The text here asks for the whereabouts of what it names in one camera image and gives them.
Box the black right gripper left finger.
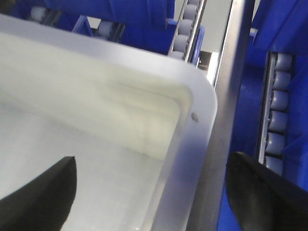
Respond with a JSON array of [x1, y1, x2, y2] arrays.
[[0, 156, 77, 231]]

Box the white plastic tote bin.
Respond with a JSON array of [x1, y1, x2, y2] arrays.
[[0, 15, 217, 231]]

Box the shelf blue bin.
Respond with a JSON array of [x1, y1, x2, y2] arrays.
[[0, 0, 178, 55], [218, 0, 308, 231]]

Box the shelf roller track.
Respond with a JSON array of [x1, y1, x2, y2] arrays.
[[168, 0, 206, 65], [256, 51, 293, 175]]

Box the right shelf blue bin left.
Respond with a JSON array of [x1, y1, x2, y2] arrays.
[[0, 0, 178, 55]]

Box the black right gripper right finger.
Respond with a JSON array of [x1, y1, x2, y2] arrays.
[[227, 152, 308, 231]]

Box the right shelf roller track left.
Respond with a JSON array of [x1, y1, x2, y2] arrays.
[[168, 0, 206, 65]]

